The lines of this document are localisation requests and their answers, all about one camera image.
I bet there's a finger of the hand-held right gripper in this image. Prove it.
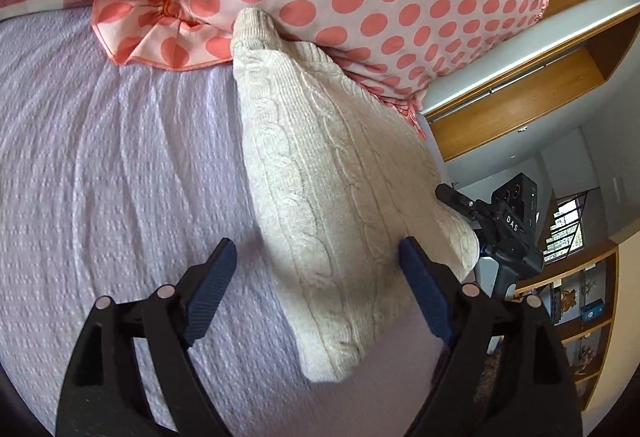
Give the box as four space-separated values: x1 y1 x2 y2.
435 184 477 222

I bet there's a wooden bookshelf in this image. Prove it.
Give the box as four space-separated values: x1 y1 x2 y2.
510 242 621 413

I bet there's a lavender textured bedspread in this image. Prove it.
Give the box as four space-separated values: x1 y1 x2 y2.
0 10 451 437

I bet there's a wooden wardrobe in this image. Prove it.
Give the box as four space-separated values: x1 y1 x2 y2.
420 0 640 163

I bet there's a window with black railing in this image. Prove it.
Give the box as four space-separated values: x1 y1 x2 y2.
542 196 587 265

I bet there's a cream cable-knit pillow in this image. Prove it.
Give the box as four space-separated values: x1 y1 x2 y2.
230 8 481 384

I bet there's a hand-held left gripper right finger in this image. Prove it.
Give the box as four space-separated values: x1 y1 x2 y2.
398 236 584 437

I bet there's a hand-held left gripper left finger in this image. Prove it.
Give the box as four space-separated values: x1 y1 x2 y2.
56 237 237 437

